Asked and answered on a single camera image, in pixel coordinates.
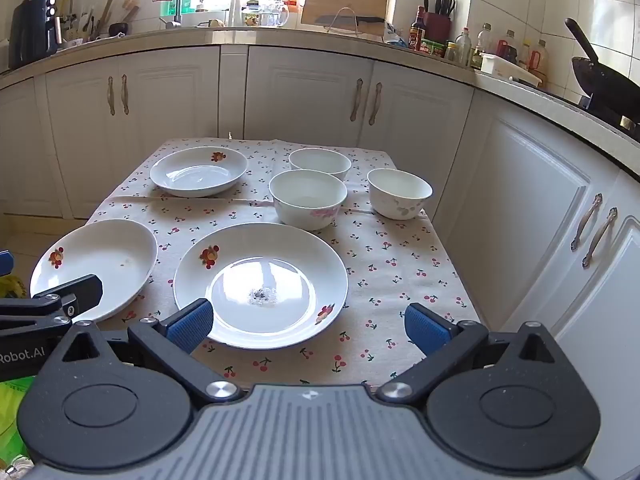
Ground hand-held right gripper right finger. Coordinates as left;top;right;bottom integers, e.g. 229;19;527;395
377;303;556;403

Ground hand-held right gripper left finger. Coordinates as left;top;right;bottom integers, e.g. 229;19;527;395
62;298;241;406

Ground white floral plate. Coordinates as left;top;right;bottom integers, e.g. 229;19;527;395
172;222;349;351
29;218;159;323
149;146;249;199

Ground white bowl grey flowers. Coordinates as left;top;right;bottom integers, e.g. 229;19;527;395
366;168;434;221

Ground white bowl pink flowers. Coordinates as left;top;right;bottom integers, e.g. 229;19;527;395
268;169;349;232

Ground plain white bowl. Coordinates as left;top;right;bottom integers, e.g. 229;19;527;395
288;148;352;182

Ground yellow plastic bag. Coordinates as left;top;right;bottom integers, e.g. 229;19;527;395
0;275;27;300

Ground green paper package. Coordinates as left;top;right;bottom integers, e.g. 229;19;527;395
0;377;32;463

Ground cherry print tablecloth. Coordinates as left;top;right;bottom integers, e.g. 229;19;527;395
87;137;482;391

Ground white cabinet door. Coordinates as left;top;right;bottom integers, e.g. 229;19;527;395
0;75;48;217
550;170;640;480
46;55;121;218
357;60;475;211
117;46;222;196
244;46;375;143
440;92;621;336

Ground white plastic container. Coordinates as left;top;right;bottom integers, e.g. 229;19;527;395
479;52;543;88

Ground clear bottle red cap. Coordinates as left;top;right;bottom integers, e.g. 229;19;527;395
456;27;473;66

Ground orange oil bottle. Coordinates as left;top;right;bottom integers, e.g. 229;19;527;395
530;40;549;86

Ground dark red oil bottle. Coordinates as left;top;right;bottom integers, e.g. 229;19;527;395
497;30;518;65

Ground clear plastic bottle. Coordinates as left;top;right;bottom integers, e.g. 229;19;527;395
474;23;493;56

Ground white blue plastic bag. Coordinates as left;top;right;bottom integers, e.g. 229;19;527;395
382;22;410;48

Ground dark sauce bottle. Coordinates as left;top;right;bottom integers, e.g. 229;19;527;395
409;6;427;51

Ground grey stone kitchen countertop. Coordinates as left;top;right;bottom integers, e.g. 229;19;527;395
0;25;640;181

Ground red knife block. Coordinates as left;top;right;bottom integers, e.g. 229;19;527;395
425;12;452;43

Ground black wok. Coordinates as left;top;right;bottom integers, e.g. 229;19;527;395
565;17;640;111

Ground chrome kitchen faucet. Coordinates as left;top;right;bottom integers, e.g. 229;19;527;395
134;0;185;28

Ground black kitchen knife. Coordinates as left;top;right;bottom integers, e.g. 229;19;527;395
315;14;386;26

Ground clear glass pitcher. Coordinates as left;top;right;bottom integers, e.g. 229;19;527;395
260;0;291;28

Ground wooden cutting board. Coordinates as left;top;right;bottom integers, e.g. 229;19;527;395
301;0;389;26

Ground wire knife rack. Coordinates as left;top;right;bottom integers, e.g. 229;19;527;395
324;6;363;36

